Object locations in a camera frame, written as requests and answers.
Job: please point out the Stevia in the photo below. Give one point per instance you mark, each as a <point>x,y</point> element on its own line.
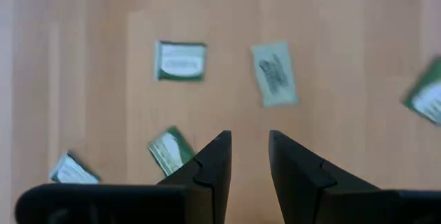
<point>275,74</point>

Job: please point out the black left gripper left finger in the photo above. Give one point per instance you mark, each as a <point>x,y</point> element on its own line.
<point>138,203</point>

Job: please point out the green white Truvia packet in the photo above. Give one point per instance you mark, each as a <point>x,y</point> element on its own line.
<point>74,170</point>
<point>170,150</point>
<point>181,60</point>
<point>425,93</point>

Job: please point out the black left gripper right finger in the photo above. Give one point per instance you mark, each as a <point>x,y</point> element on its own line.
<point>327,200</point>

